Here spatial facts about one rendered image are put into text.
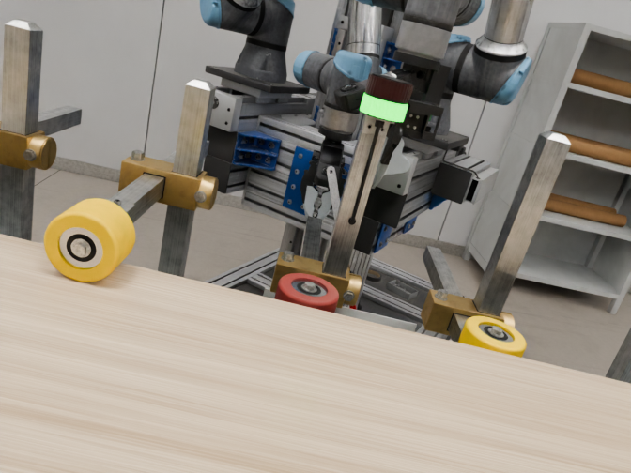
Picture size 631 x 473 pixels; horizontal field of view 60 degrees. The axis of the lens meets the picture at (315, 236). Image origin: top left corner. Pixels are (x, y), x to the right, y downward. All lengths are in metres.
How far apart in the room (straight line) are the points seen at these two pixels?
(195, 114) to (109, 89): 2.82
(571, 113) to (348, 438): 3.45
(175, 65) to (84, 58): 0.53
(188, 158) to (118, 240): 0.24
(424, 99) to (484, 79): 0.48
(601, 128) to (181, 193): 3.37
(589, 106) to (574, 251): 0.99
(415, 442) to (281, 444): 0.12
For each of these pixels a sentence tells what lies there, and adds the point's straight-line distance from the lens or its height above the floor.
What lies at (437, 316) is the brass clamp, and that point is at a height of 0.85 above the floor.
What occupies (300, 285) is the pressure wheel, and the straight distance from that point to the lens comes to 0.70.
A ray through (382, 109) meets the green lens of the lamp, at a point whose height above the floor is 1.14.
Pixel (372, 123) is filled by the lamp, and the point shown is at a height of 1.11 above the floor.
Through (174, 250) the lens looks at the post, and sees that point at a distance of 0.86.
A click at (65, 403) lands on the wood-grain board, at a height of 0.90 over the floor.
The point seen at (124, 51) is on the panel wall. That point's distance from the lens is 3.55.
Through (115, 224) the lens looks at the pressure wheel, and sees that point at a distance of 0.61.
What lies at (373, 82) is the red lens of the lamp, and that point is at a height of 1.16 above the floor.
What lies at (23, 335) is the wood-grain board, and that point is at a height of 0.90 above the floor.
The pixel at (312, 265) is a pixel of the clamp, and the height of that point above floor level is 0.87.
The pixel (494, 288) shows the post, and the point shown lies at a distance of 0.88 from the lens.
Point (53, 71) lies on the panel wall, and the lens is 3.70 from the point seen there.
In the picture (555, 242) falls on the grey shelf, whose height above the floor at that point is 0.25.
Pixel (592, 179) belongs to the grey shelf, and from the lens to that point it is 4.01.
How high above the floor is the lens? 1.21
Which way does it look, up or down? 21 degrees down
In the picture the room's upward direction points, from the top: 15 degrees clockwise
